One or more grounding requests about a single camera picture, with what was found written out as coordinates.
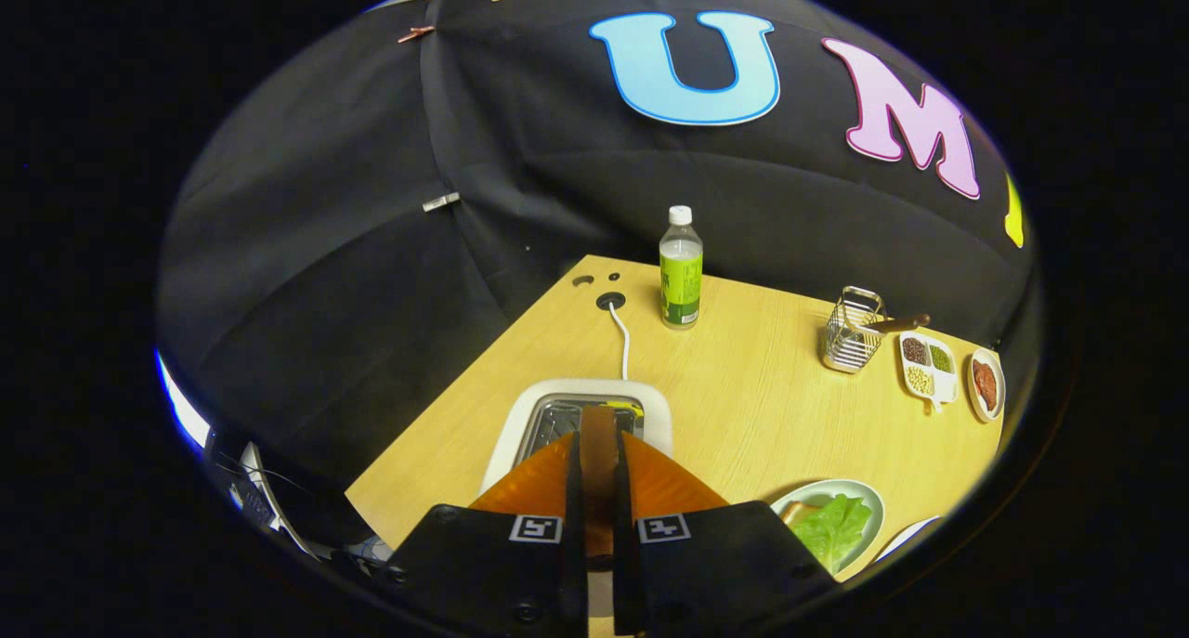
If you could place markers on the black backdrop cloth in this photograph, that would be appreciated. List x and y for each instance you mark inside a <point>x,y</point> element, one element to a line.
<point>372,294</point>

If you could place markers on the white round plate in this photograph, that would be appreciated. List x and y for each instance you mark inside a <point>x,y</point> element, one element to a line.
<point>1001,387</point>

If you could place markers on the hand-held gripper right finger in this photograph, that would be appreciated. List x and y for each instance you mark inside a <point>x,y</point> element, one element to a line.
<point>624,545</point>

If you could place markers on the toasted bread slice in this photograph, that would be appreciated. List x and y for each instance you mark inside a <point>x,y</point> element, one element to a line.
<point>599,462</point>

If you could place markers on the green lettuce leaf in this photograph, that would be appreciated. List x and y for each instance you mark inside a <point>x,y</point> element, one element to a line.
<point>831,531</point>

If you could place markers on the brown meat piece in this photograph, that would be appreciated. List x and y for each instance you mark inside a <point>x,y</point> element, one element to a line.
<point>986,385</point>

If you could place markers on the white square plate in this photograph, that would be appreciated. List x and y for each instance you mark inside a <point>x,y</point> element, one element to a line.
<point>906,536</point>

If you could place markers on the pale green round plate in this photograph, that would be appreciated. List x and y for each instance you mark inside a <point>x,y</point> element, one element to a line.
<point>873,513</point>

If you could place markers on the pile of red beans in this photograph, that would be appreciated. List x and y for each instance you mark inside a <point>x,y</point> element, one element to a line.
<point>915,350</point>

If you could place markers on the pile of green beans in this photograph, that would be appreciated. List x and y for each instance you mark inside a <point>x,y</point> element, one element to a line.
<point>941,358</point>

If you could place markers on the white toaster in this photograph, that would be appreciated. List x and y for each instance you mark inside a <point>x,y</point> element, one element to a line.
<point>650,415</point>

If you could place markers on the white divided dish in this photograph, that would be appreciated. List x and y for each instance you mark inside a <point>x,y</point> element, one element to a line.
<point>946,387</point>

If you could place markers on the copper metal clip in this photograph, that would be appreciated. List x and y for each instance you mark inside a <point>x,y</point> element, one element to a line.
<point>415,33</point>

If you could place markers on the pile of yellow beans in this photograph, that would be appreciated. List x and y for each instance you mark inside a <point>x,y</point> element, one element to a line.
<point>920,380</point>

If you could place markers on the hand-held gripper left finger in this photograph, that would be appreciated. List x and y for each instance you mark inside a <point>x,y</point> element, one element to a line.
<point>574,536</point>

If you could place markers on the clear bottle with green label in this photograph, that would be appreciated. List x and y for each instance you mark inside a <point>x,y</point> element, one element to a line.
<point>681,285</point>

